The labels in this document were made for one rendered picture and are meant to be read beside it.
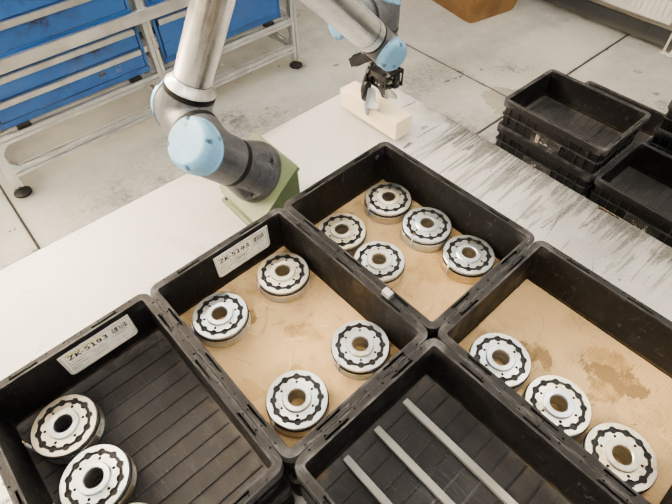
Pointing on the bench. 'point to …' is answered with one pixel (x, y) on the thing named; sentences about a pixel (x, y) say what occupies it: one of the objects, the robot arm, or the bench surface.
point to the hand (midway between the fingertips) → (374, 105)
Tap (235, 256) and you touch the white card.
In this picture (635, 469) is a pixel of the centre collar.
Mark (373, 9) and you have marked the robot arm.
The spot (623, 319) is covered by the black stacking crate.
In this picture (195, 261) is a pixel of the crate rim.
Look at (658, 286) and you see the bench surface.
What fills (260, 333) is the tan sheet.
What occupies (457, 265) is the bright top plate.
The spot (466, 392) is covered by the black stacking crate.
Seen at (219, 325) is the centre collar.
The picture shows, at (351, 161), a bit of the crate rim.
